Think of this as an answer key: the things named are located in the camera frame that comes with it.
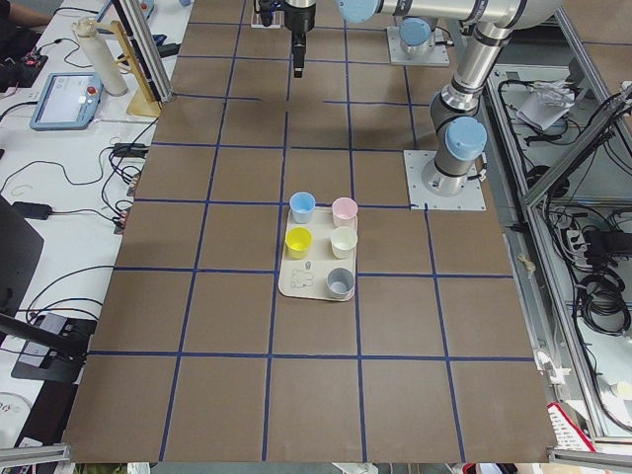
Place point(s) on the aluminium frame post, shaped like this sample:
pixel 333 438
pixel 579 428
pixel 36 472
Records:
pixel 145 50

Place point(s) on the grey plastic cup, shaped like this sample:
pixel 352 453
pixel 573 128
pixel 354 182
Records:
pixel 340 283

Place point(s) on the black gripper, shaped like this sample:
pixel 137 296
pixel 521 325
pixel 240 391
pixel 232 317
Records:
pixel 301 19

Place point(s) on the white paper roll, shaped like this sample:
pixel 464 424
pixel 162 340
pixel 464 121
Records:
pixel 99 55

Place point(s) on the black monitor stand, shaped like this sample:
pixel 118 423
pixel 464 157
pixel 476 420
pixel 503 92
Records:
pixel 55 347

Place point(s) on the cream plastic tray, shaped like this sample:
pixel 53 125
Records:
pixel 306 278

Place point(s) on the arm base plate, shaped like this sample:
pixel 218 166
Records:
pixel 430 189
pixel 432 52

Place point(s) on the wooden stand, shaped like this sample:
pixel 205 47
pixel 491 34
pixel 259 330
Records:
pixel 143 102

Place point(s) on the black power adapter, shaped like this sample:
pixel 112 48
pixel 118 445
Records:
pixel 33 210

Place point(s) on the yellow plastic cup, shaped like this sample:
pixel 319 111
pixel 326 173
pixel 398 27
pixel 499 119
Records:
pixel 298 241

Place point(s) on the pink plastic cup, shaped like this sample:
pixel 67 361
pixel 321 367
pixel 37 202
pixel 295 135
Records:
pixel 344 212

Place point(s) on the pale green plastic cup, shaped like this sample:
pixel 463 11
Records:
pixel 343 242

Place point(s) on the blue teach pendant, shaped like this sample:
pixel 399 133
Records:
pixel 69 101

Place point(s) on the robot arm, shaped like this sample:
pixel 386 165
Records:
pixel 461 138
pixel 416 36

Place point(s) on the blue plastic cup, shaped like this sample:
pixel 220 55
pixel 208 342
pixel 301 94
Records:
pixel 302 205

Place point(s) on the crumpled white paper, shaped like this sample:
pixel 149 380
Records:
pixel 547 102

